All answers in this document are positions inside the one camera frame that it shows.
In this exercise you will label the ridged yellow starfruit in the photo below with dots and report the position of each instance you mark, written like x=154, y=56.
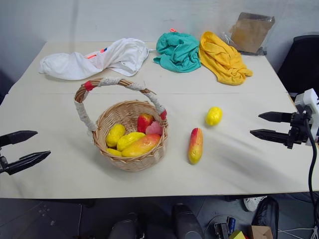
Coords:
x=128, y=140

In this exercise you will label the dark rounded shape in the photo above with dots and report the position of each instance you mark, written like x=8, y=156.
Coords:
x=127, y=227
x=187, y=222

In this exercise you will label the white sneaker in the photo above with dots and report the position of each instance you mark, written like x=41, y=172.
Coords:
x=253, y=203

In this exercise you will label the yellow green block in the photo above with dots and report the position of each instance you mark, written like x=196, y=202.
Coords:
x=237, y=235

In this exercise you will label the long red yellow mango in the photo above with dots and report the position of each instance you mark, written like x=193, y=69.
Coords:
x=195, y=147

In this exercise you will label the pink peach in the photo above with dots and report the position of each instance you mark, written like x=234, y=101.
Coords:
x=154, y=129

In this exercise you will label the yellow banana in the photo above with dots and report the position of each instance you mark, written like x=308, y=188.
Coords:
x=113, y=152

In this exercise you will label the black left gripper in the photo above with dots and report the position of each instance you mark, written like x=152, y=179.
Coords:
x=2, y=161

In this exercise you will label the round yellow lemon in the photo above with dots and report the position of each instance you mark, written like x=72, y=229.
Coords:
x=213, y=116
x=115, y=134

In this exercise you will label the teal cloth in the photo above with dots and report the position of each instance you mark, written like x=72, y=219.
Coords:
x=178, y=53

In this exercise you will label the red apple in basket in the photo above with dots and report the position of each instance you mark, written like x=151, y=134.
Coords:
x=143, y=121

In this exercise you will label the small brown cardboard box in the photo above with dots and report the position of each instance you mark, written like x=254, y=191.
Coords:
x=260, y=232

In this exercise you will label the small electronic device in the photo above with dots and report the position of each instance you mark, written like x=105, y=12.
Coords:
x=224, y=227

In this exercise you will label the brown cardboard in plastic bag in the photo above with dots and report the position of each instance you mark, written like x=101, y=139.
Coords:
x=250, y=32

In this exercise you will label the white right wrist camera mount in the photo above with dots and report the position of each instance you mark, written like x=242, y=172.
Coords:
x=310, y=99

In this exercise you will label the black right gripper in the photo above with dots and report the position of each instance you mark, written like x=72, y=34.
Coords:
x=298, y=129

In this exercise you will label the black chair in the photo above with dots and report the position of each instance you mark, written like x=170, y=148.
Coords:
x=301, y=64

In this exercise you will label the large yellow orange mango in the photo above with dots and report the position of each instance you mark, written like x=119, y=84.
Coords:
x=142, y=147

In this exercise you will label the yellow cloth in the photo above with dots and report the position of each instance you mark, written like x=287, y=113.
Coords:
x=221, y=59

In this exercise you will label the white cloth with orange print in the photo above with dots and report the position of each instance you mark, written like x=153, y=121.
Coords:
x=74, y=64

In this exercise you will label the black bag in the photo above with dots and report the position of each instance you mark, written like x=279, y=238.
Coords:
x=266, y=214

